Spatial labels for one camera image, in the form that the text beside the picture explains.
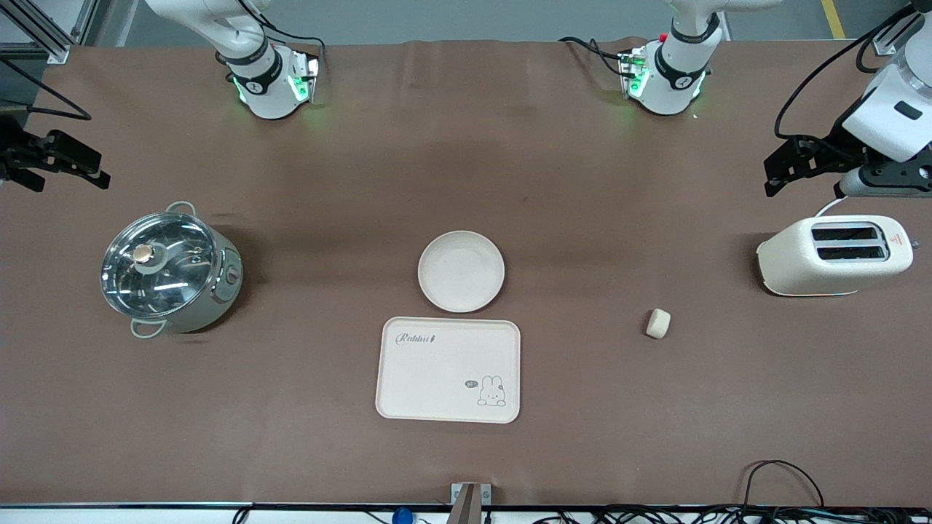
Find cream rabbit print tray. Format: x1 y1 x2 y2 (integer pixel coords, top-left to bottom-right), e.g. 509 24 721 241
375 317 522 424

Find black cable loop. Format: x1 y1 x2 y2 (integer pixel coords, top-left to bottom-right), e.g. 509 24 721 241
741 460 826 510

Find grey electric cooking pot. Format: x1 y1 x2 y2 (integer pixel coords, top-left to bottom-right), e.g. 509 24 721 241
100 202 245 339

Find black cable bundle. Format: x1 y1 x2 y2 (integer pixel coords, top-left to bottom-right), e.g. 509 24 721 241
532 504 932 524

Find cream two-slot toaster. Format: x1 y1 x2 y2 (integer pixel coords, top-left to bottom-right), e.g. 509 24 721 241
756 215 920 297

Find metal arm base bracket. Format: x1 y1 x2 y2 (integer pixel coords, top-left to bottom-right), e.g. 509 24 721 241
288 49 321 104

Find round cream plate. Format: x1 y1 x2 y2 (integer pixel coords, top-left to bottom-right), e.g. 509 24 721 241
417 231 506 314

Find aluminium frame profile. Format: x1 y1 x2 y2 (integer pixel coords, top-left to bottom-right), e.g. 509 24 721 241
872 7 920 55
0 0 99 65

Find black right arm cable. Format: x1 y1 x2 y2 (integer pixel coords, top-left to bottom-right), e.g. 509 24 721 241
0 57 93 121

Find brown table mat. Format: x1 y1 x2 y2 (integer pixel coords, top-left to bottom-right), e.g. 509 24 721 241
0 40 932 508

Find black arm base cable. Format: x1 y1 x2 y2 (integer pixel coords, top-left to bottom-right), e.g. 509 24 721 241
559 36 628 77
240 0 326 74

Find glass pot lid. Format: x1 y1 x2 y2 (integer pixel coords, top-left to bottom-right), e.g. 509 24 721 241
100 213 218 319

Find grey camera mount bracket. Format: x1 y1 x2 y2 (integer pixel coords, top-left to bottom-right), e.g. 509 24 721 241
450 483 492 524

